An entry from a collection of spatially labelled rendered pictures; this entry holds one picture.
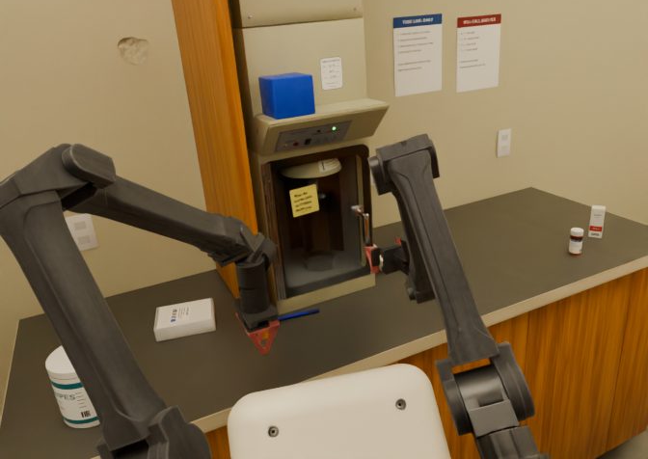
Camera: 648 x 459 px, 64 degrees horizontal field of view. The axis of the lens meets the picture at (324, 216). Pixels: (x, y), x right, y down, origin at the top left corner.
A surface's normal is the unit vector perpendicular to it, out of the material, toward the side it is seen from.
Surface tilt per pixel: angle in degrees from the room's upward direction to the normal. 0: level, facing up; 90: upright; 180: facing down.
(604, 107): 90
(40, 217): 75
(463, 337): 55
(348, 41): 90
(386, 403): 48
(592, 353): 90
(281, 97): 90
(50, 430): 0
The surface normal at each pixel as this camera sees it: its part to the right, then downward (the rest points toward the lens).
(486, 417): -0.22, -0.48
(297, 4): 0.42, 0.30
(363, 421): 0.10, -0.37
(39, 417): -0.07, -0.93
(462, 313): -0.16, -0.24
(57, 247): 0.84, -0.40
